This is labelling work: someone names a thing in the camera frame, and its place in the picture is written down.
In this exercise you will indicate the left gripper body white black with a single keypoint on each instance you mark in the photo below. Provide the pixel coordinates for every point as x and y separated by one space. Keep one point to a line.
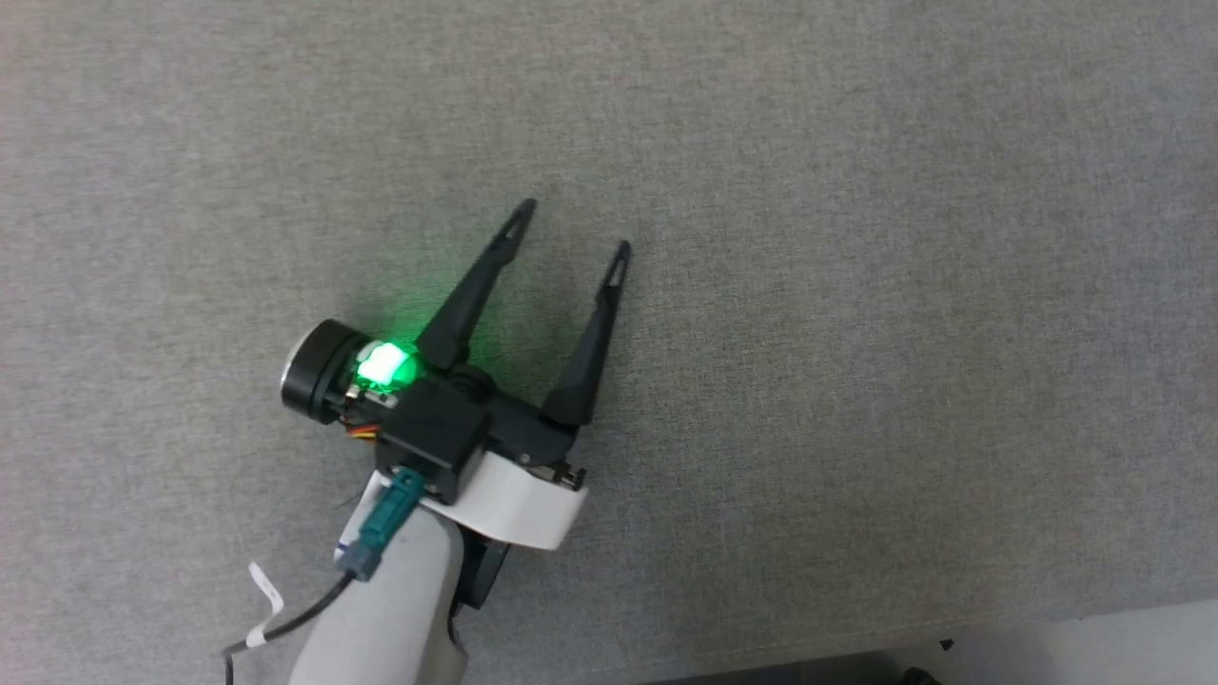
523 495

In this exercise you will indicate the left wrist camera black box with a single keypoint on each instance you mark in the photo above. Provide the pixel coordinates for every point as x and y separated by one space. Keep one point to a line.
433 433

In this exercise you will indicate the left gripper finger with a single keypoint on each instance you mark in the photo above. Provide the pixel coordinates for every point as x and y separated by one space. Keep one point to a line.
590 352
466 304

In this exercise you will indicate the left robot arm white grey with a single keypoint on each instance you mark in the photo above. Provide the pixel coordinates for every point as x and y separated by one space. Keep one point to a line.
390 609

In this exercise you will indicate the grey fabric sofa cushion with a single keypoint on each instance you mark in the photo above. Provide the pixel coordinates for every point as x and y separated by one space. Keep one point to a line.
856 285

